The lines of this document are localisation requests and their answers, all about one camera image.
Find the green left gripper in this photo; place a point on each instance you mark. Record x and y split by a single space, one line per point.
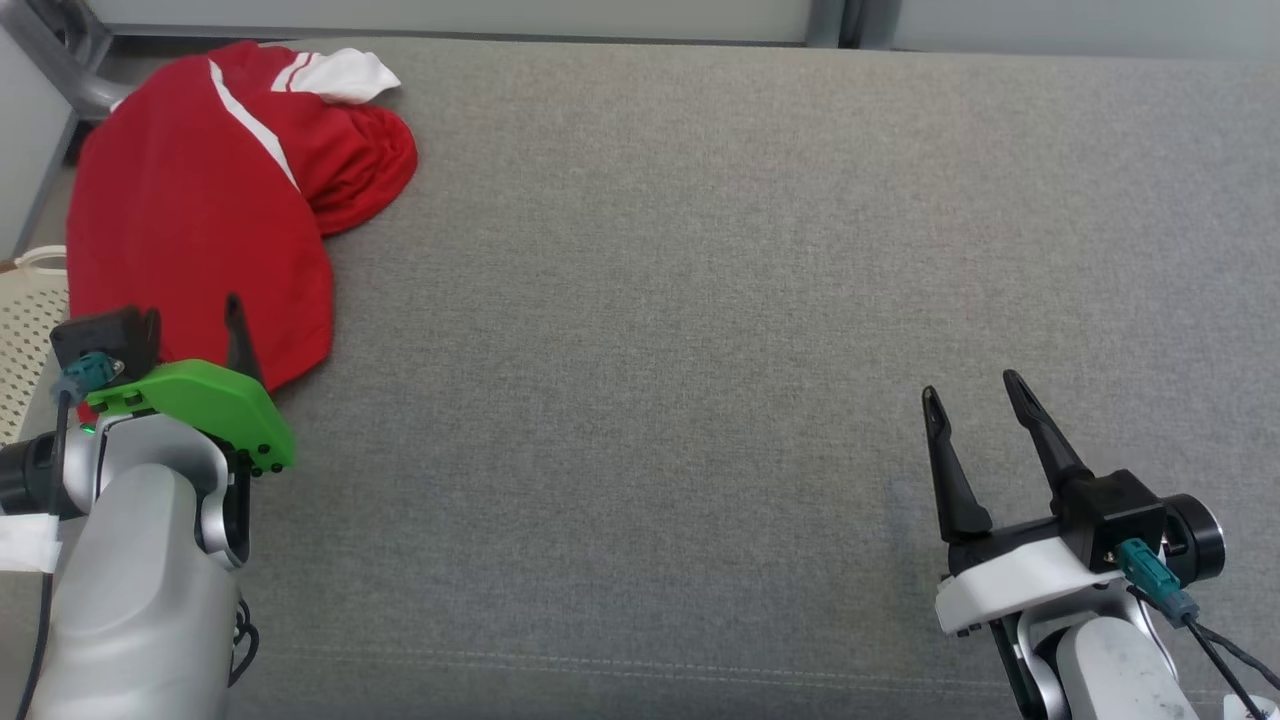
200 400

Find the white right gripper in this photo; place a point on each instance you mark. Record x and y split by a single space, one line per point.
1010 585

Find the red shorts with white band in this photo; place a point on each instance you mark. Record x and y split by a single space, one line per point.
180 230

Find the red shirt with white sleeves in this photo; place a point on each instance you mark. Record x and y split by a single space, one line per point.
350 75

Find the cream perforated laundry basket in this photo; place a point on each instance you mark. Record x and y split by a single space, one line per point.
30 330

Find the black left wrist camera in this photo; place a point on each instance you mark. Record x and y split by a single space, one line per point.
95 335

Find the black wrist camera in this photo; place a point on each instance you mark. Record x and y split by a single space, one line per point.
1110 515
95 335

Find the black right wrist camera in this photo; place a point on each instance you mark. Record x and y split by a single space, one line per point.
1110 515

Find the grey metal tube frame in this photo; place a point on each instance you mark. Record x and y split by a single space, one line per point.
60 60

